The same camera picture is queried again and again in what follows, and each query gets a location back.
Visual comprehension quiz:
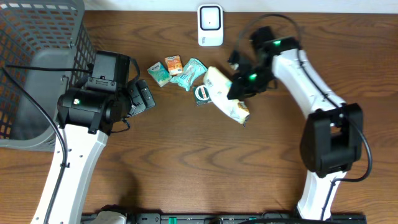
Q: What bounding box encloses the green Kleenex tissue pack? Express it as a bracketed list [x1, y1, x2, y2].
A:
[147, 62, 172, 87]

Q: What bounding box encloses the yellow snack chip bag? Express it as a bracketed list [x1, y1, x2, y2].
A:
[203, 67, 250, 126]

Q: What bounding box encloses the orange Kleenex tissue pack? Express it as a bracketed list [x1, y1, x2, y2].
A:
[165, 55, 183, 76]

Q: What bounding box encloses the dark green Zam-Buk tin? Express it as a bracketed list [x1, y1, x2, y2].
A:
[193, 85, 212, 106]

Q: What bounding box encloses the teal wet wipes pack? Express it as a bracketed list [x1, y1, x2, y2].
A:
[170, 58, 207, 91]

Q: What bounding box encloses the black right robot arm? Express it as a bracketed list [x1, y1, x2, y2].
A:
[227, 27, 363, 221]

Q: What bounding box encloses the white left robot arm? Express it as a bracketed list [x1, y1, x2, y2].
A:
[32, 50, 155, 223]

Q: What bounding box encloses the white barcode scanner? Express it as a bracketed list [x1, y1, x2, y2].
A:
[197, 4, 224, 47]

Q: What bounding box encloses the grey plastic mesh basket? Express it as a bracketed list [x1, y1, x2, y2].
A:
[1, 0, 95, 151]

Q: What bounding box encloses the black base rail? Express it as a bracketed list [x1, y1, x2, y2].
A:
[81, 205, 368, 224]

